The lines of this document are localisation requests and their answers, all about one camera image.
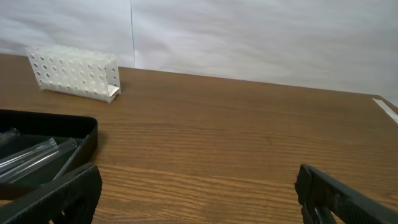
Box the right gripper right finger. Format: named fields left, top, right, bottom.
left=294, top=164, right=398, bottom=224

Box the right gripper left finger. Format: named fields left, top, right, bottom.
left=0, top=163, right=103, bottom=224

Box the clear test tube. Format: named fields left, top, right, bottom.
left=0, top=137, right=60, bottom=174
left=0, top=127, right=21, bottom=147
left=0, top=138, right=78, bottom=185

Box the black tray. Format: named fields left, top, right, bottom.
left=0, top=108, right=99, bottom=200

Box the white test tube rack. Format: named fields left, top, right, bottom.
left=25, top=44, right=122, bottom=105

